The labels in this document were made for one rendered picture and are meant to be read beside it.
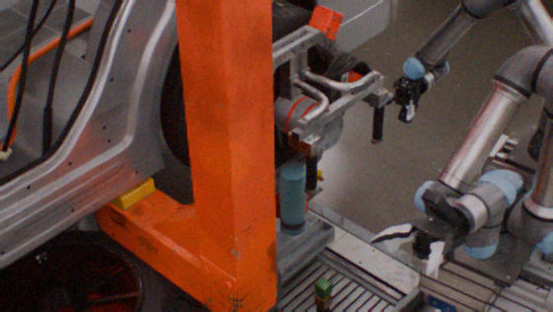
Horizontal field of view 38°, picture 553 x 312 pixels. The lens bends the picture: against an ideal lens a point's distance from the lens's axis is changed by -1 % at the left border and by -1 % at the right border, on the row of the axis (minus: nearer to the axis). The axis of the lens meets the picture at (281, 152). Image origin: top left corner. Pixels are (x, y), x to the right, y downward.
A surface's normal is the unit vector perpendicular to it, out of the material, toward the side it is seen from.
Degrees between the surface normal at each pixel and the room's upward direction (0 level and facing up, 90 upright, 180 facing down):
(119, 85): 90
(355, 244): 0
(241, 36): 90
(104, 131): 90
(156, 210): 0
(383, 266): 0
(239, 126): 90
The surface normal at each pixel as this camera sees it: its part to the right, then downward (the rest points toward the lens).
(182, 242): -0.67, 0.46
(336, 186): -0.01, -0.79
